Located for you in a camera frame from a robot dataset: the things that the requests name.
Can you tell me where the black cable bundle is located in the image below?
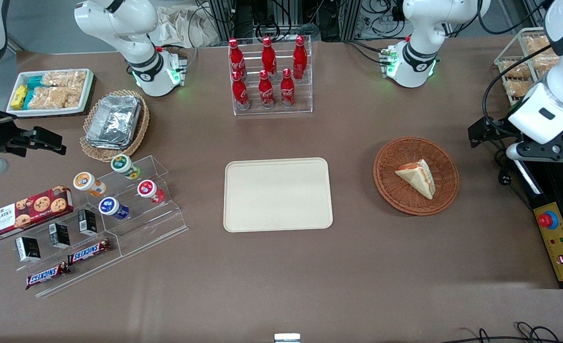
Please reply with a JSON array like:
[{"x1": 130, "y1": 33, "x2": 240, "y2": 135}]
[{"x1": 453, "y1": 322, "x2": 563, "y2": 343}]

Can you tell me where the Snickers chocolate bar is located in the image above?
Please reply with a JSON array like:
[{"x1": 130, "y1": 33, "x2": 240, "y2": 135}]
[
  {"x1": 68, "y1": 239, "x2": 112, "y2": 265},
  {"x1": 25, "y1": 262, "x2": 70, "y2": 290}
]

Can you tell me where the red lid gum jar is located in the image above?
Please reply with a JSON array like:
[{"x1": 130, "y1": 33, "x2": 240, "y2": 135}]
[{"x1": 137, "y1": 180, "x2": 165, "y2": 204}]

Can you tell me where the yellow emergency stop box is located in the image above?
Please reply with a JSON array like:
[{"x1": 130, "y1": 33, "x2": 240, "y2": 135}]
[{"x1": 533, "y1": 202, "x2": 563, "y2": 283}]

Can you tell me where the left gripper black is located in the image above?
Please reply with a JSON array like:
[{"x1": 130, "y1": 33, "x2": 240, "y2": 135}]
[{"x1": 469, "y1": 117, "x2": 523, "y2": 147}]

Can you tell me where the clear acrylic stepped display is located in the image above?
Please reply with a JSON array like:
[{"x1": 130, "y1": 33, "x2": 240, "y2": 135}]
[{"x1": 14, "y1": 155, "x2": 189, "y2": 299}]

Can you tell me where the crumpled translucent plastic bag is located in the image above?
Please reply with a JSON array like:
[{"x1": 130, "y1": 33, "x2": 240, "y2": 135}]
[{"x1": 150, "y1": 4, "x2": 221, "y2": 48}]

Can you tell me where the wrapped bread pack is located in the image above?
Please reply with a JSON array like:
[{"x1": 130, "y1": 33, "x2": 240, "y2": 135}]
[
  {"x1": 501, "y1": 60, "x2": 532, "y2": 80},
  {"x1": 505, "y1": 79, "x2": 531, "y2": 99},
  {"x1": 522, "y1": 35, "x2": 552, "y2": 54}
]

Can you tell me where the clear acrylic bottle rack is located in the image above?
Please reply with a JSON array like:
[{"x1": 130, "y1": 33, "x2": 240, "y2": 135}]
[{"x1": 227, "y1": 35, "x2": 314, "y2": 117}]

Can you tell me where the beige plastic tray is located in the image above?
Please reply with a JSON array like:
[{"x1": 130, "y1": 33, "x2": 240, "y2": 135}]
[{"x1": 223, "y1": 158, "x2": 334, "y2": 233}]

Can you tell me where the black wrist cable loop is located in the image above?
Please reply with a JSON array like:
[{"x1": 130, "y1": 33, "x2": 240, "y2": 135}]
[{"x1": 482, "y1": 45, "x2": 556, "y2": 143}]

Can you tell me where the white wire basket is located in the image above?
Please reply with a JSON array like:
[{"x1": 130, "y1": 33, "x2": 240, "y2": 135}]
[{"x1": 494, "y1": 27, "x2": 563, "y2": 106}]

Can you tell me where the green lid gum jar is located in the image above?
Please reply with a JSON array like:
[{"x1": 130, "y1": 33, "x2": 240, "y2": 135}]
[{"x1": 110, "y1": 154, "x2": 141, "y2": 180}]

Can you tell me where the blue lid gum jar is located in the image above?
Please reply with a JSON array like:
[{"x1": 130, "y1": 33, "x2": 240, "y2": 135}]
[{"x1": 99, "y1": 197, "x2": 130, "y2": 220}]

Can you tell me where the red cola bottle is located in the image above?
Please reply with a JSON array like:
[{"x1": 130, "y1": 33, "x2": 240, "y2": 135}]
[
  {"x1": 293, "y1": 35, "x2": 308, "y2": 81},
  {"x1": 232, "y1": 71, "x2": 251, "y2": 111},
  {"x1": 258, "y1": 70, "x2": 275, "y2": 109},
  {"x1": 280, "y1": 68, "x2": 296, "y2": 108},
  {"x1": 228, "y1": 38, "x2": 247, "y2": 81},
  {"x1": 261, "y1": 36, "x2": 278, "y2": 80}
]

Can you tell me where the clear rice cracker pack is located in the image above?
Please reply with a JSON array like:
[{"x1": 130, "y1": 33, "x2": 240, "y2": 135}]
[
  {"x1": 42, "y1": 71, "x2": 87, "y2": 89},
  {"x1": 29, "y1": 87, "x2": 82, "y2": 110}
]

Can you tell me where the white rectangular snack tray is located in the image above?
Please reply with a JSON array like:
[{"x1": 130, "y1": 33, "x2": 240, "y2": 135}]
[{"x1": 6, "y1": 69, "x2": 95, "y2": 118}]

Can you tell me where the small black carton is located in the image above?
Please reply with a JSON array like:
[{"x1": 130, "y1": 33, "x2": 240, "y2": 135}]
[
  {"x1": 78, "y1": 209, "x2": 98, "y2": 236},
  {"x1": 49, "y1": 222, "x2": 71, "y2": 249},
  {"x1": 15, "y1": 236, "x2": 41, "y2": 263}
]

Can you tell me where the orange lid gum jar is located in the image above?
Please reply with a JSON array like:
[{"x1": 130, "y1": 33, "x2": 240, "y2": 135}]
[{"x1": 73, "y1": 172, "x2": 106, "y2": 197}]

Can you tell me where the yellow snack pack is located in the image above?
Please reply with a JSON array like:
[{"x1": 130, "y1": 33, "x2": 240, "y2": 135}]
[{"x1": 10, "y1": 85, "x2": 28, "y2": 110}]

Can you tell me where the red tartan cookie box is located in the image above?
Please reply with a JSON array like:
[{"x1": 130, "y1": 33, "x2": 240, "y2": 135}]
[{"x1": 0, "y1": 186, "x2": 74, "y2": 242}]

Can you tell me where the aluminium frame with cables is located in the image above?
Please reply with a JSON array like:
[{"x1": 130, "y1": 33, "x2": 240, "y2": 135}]
[{"x1": 207, "y1": 0, "x2": 406, "y2": 44}]

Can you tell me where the stack of foil trays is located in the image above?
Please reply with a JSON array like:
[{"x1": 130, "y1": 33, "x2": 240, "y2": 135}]
[{"x1": 86, "y1": 95, "x2": 142, "y2": 151}]

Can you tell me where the brown round wicker basket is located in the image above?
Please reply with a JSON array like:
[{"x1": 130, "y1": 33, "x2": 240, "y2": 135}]
[{"x1": 373, "y1": 137, "x2": 460, "y2": 216}]

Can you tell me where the black base cable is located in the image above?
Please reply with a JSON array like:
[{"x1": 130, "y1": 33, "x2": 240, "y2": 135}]
[{"x1": 342, "y1": 40, "x2": 392, "y2": 65}]

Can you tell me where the light oval wicker basket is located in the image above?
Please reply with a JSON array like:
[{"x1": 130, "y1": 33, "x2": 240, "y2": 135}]
[{"x1": 80, "y1": 90, "x2": 150, "y2": 163}]

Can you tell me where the triangular wrapped sandwich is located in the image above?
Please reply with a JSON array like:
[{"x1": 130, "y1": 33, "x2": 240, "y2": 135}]
[{"x1": 395, "y1": 159, "x2": 436, "y2": 200}]

